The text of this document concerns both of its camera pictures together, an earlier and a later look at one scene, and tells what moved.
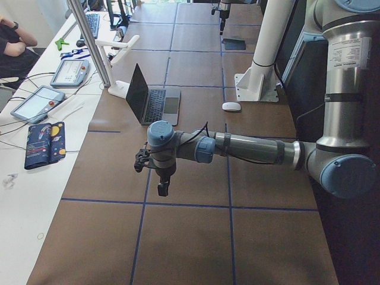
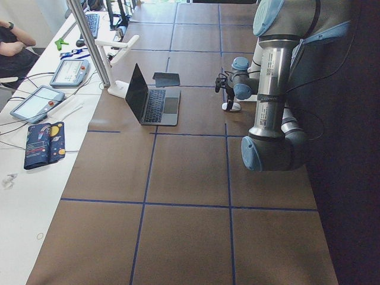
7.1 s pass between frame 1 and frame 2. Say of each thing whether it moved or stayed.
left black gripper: moved
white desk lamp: stayed
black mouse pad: moved
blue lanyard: stayed
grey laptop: stayed
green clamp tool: stayed
